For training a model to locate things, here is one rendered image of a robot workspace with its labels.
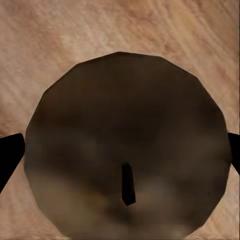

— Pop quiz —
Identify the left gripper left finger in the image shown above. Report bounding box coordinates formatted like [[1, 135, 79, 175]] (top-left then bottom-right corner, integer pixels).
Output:
[[0, 133, 25, 193]]

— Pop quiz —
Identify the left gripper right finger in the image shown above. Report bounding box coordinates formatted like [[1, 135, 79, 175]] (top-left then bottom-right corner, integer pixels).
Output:
[[228, 133, 240, 175]]

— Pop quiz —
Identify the pillar candle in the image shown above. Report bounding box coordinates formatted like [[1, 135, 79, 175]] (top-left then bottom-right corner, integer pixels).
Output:
[[24, 51, 233, 240]]

